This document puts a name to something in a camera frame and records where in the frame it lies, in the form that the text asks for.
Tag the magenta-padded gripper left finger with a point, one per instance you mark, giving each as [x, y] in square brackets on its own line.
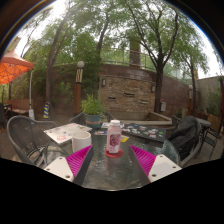
[59, 168]

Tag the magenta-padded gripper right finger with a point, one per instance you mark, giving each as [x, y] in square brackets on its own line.
[163, 166]

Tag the pink drink bottle white cap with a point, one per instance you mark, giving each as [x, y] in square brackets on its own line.
[113, 138]

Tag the white textured cup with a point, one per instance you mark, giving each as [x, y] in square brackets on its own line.
[81, 141]

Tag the white laptop with stickers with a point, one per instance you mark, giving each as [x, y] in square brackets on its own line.
[65, 131]

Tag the black laptop with stickers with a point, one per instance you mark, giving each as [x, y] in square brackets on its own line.
[146, 132]

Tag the small yellow card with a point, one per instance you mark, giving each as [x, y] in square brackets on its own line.
[125, 138]

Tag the flat round red coaster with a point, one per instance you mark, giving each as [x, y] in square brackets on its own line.
[114, 155]

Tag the small printed card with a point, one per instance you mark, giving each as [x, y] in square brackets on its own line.
[100, 132]

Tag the blue yellow striped cone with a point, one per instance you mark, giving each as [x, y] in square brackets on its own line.
[46, 110]

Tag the white printed booklet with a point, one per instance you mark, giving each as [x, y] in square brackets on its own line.
[105, 125]

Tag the green plant in teal pot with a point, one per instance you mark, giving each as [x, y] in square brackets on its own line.
[92, 106]

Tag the dark forked-trunk tree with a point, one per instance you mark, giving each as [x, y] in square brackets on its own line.
[158, 90]

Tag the closed maroon parasol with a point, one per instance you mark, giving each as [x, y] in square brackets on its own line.
[221, 100]

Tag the orange canopy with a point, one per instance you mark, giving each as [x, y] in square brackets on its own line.
[13, 66]

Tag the black wall lamp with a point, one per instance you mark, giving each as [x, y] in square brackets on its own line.
[153, 88]
[104, 82]

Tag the globe lamp post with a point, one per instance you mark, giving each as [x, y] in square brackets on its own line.
[78, 86]

